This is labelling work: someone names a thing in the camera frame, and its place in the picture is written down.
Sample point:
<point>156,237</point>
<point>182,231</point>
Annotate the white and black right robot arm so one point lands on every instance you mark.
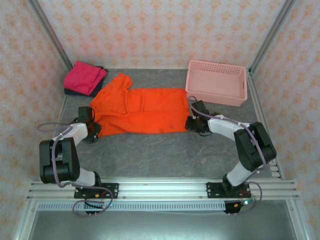
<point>255,147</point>

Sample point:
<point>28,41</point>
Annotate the pink plastic basket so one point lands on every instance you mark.
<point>215,86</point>

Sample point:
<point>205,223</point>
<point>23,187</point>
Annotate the orange t-shirt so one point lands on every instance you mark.
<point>145,112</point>

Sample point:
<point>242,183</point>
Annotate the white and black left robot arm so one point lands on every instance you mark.
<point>60,160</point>

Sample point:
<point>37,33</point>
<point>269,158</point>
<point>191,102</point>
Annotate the aluminium table side rail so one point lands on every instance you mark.
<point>260,105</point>
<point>55,117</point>

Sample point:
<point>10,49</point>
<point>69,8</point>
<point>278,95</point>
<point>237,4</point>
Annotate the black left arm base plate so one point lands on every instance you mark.
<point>112,190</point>

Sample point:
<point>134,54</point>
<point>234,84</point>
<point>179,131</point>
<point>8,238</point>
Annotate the grey metal lower panel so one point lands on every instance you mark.
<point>162,226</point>

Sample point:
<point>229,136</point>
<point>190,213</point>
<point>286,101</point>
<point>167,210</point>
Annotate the aluminium frame post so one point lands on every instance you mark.
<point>273,35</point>
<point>51,35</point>

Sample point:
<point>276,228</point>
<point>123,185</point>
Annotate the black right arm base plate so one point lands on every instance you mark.
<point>212,190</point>

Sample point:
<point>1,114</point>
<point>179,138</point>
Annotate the folded navy t-shirt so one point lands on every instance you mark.
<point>98,83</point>

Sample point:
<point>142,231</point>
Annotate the aluminium mounting rail beam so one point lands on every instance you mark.
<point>162,190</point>

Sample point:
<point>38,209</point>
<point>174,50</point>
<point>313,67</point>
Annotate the folded pink t-shirt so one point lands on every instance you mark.
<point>82,75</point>

